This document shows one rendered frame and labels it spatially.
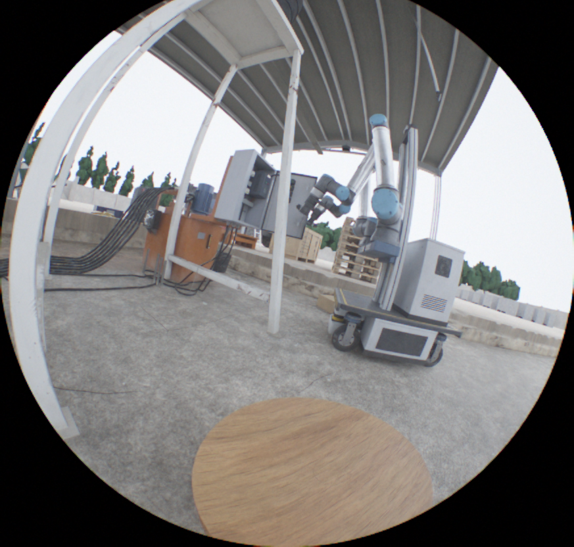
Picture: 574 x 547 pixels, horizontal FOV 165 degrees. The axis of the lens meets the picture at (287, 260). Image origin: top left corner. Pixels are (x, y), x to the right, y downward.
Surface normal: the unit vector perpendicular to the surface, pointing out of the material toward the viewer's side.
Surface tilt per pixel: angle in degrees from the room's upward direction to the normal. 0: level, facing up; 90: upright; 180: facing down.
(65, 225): 90
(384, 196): 95
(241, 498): 0
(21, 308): 80
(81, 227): 90
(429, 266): 90
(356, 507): 0
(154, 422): 0
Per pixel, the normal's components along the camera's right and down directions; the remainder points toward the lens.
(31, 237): 0.92, 0.08
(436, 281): -0.21, 0.00
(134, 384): 0.25, -0.97
